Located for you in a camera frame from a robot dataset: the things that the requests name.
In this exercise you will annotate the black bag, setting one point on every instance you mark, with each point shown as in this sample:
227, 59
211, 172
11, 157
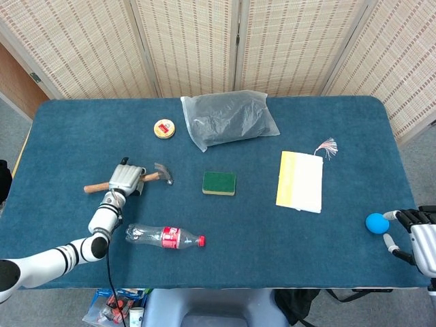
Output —
296, 304

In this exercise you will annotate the pink tassel bookmark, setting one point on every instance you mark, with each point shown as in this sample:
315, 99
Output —
328, 148

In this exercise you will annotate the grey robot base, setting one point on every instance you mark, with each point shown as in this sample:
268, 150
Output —
211, 308

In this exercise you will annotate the round wooden tin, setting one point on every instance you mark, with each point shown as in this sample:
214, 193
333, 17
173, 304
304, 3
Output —
164, 128

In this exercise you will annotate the white paper cup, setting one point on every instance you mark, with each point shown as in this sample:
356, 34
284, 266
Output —
137, 316

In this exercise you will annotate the bamboo folding screen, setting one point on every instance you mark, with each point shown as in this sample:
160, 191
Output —
238, 44

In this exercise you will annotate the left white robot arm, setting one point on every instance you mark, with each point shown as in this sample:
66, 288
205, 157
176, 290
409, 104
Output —
64, 245

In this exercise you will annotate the green scouring sponge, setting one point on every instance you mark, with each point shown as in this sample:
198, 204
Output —
219, 183

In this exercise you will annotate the blue ball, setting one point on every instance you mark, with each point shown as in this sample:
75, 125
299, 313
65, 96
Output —
377, 223

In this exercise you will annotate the empty cola plastic bottle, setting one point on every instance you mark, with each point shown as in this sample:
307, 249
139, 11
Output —
163, 236

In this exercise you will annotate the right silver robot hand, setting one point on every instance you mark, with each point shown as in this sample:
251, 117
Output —
417, 243

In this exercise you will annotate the clear bag of red parts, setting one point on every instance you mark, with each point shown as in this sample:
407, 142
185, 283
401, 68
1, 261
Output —
105, 303

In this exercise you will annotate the plastic bag with dark cloth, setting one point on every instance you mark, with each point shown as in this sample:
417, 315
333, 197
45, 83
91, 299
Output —
228, 119

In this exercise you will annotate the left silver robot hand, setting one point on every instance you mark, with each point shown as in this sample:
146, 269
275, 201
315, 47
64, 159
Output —
125, 178

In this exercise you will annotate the yellow white notebook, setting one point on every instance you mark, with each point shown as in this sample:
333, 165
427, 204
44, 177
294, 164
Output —
301, 182

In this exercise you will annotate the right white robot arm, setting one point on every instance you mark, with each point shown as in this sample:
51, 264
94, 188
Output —
432, 289

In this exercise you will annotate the black object at table edge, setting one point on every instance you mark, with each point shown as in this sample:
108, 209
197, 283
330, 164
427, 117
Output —
5, 180

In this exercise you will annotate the blue table cloth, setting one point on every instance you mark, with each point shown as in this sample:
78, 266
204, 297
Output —
238, 221

